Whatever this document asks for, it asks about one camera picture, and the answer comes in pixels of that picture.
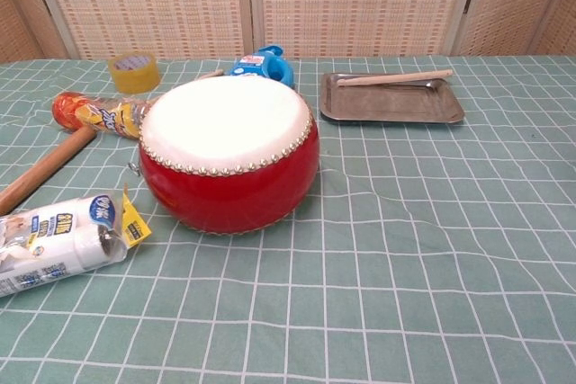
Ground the red drum with white skin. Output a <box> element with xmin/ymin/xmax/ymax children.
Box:
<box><xmin>137</xmin><ymin>76</ymin><xmax>320</xmax><ymax>237</ymax></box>

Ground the blue detergent bottle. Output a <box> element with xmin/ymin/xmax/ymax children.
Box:
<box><xmin>224</xmin><ymin>44</ymin><xmax>296</xmax><ymax>89</ymax></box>

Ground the bamboo folding screen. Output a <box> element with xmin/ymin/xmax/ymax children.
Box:
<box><xmin>0</xmin><ymin>0</ymin><xmax>576</xmax><ymax>64</ymax></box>

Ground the wooden rolling pin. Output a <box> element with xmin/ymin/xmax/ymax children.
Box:
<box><xmin>0</xmin><ymin>127</ymin><xmax>96</xmax><ymax>217</ymax></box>

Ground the green checkered tablecloth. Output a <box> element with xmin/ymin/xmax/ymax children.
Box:
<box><xmin>0</xmin><ymin>54</ymin><xmax>576</xmax><ymax>384</ymax></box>

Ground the stainless steel tray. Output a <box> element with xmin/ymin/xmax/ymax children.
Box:
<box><xmin>319</xmin><ymin>71</ymin><xmax>464</xmax><ymax>126</ymax></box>

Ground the orange drink bottle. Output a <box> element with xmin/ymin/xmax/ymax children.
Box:
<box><xmin>51</xmin><ymin>91</ymin><xmax>157</xmax><ymax>141</ymax></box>

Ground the white bag rolls package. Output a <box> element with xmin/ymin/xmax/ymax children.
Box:
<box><xmin>0</xmin><ymin>184</ymin><xmax>153</xmax><ymax>299</ymax></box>

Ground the yellow tape roll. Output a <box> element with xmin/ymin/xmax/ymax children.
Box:
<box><xmin>108</xmin><ymin>51</ymin><xmax>161</xmax><ymax>94</ymax></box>

